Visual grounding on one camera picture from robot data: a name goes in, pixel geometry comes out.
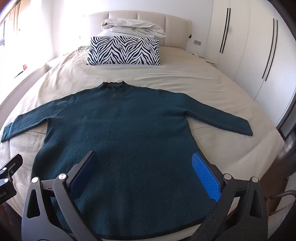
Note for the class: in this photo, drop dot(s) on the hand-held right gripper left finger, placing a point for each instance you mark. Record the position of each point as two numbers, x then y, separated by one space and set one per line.
86 172

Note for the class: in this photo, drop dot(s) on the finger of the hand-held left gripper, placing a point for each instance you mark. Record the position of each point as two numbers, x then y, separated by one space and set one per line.
12 164

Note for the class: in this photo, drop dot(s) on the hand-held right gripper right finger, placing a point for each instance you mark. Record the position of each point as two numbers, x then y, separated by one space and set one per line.
205 176

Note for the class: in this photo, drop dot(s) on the dark teal knit sweater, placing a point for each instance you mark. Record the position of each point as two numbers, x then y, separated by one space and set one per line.
129 129

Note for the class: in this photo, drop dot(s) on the white mesh basket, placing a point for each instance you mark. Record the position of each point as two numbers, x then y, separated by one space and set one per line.
282 213

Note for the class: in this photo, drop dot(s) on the white window ledge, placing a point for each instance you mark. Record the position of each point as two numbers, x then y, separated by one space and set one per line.
30 70

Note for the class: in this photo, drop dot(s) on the beige bed cover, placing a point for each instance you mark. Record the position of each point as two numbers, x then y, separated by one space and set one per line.
185 76

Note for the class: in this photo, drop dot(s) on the white bedside table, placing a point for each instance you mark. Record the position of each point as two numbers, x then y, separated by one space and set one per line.
209 62

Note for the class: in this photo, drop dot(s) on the zebra print pillow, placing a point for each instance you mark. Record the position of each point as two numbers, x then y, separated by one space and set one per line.
124 51

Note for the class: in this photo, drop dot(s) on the white wardrobe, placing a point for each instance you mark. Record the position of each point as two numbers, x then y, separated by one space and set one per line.
245 34

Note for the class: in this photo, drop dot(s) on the beige padded headboard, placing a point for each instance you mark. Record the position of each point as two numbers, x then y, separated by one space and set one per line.
177 27

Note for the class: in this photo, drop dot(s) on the crumpled white duvet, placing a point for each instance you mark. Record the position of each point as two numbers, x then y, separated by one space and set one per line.
134 27

